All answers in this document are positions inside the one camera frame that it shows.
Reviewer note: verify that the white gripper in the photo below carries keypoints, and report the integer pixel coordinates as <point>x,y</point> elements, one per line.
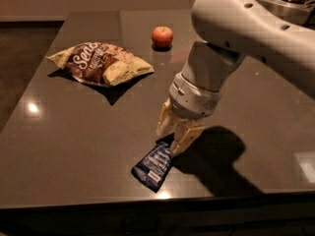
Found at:
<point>193,99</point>

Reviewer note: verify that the blue rxbar blueberry wrapper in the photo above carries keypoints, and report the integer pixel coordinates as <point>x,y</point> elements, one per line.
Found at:
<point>152,169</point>

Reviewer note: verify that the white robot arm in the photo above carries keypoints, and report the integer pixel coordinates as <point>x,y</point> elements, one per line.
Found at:
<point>230,30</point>

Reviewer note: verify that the brown chip bag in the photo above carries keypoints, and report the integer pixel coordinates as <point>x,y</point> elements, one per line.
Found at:
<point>100,64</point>

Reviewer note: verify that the red apple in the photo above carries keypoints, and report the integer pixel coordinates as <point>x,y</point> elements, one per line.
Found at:
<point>162,37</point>

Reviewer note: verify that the silver metal box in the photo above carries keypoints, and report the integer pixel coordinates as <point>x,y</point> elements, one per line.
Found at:
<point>293,13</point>

